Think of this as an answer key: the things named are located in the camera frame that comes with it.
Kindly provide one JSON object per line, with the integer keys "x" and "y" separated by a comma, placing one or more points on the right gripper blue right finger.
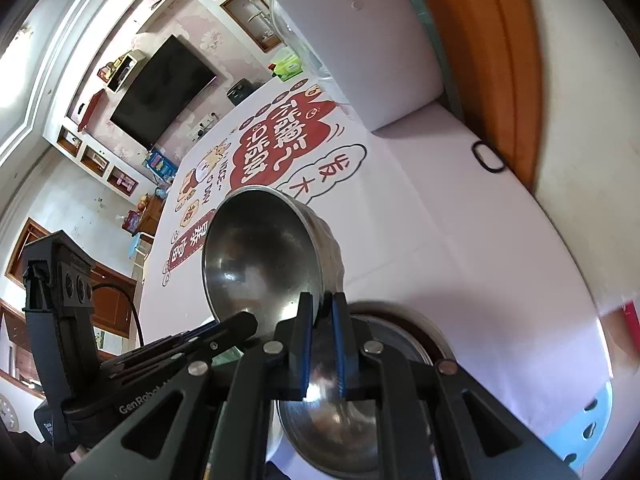
{"x": 354, "y": 377}

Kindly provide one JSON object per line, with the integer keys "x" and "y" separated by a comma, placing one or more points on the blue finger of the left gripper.
{"x": 232, "y": 332}

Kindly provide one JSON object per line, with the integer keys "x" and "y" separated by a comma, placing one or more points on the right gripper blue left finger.
{"x": 293, "y": 369}

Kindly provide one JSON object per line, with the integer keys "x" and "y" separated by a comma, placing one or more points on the small steel bowl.
{"x": 262, "y": 250}

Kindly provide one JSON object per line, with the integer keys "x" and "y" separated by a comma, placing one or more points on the brown wooden door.
{"x": 109, "y": 290}

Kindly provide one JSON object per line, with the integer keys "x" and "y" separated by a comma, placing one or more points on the blue stool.
{"x": 139, "y": 248}

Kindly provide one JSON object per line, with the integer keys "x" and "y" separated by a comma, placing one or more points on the wooden tv cabinet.
{"x": 150, "y": 217}

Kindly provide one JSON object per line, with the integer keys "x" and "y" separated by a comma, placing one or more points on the blue poster board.
{"x": 160, "y": 165}

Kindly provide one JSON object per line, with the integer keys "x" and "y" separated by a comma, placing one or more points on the black television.
{"x": 168, "y": 82}

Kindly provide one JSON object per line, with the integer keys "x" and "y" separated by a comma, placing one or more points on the green tissue box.
{"x": 286, "y": 65}

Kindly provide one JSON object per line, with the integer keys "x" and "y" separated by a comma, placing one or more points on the white sterilizer cabinet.
{"x": 377, "y": 53}

